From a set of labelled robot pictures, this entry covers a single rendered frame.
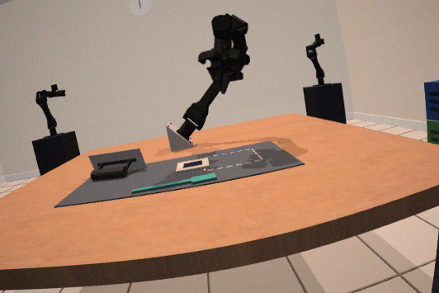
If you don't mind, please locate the beige square tile with dark centre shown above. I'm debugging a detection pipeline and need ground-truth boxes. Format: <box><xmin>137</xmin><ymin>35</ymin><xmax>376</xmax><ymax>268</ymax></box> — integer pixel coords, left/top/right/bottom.
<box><xmin>176</xmin><ymin>158</ymin><xmax>210</xmax><ymax>172</ymax></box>

